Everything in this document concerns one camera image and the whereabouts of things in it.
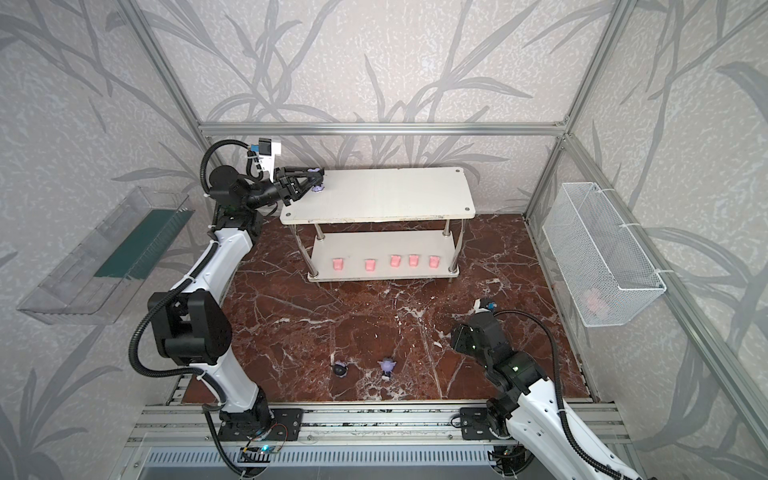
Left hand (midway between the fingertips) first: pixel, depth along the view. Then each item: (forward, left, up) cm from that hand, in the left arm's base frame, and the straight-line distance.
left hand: (320, 171), depth 70 cm
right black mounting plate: (-47, -39, -41) cm, 73 cm away
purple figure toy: (-33, -16, -40) cm, 54 cm away
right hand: (-23, -35, -33) cm, 53 cm away
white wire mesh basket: (-23, -63, -7) cm, 67 cm away
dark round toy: (-35, -4, -38) cm, 52 cm away
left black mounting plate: (-47, +8, -41) cm, 63 cm away
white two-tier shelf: (+2, -10, -10) cm, 14 cm away
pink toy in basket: (-23, -67, -21) cm, 74 cm away
